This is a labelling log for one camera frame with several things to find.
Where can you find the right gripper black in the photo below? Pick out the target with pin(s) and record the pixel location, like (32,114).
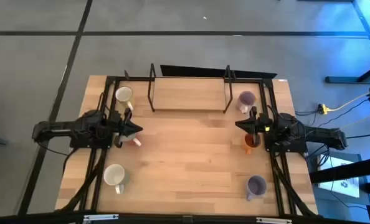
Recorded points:
(257,126)

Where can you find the orange faceted mug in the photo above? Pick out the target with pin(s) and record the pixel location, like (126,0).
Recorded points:
(248,143)

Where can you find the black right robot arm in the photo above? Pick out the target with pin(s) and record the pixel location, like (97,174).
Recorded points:
(322,135)

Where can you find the purple faceted mug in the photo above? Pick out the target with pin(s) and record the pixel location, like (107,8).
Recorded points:
(256,185)

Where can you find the white printed box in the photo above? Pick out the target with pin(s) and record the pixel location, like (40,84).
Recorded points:
(337,186)

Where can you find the yellow power strip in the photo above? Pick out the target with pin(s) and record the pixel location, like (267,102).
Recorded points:
(322,109)

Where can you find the wooden shelf black metal frame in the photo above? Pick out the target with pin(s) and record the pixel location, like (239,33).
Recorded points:
(188,93)

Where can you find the silver metal bracket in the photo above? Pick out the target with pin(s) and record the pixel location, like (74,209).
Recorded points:
(101,217)
(273,220)

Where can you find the black desk beam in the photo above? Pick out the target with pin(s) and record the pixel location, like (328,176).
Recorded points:
(344,172)

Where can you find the black aluminium rig frame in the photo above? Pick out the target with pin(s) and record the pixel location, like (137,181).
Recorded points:
(135,78)

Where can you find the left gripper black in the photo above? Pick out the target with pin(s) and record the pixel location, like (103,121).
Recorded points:
(122,127)

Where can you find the black desk frame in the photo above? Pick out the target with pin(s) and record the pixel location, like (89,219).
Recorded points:
(344,79)

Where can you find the black flat panel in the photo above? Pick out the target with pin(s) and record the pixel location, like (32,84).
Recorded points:
(203,72)

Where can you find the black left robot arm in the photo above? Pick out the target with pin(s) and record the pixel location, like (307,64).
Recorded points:
(63,127)

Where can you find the pink and white faceted mug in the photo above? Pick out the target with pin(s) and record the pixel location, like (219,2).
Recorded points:
(246,99)

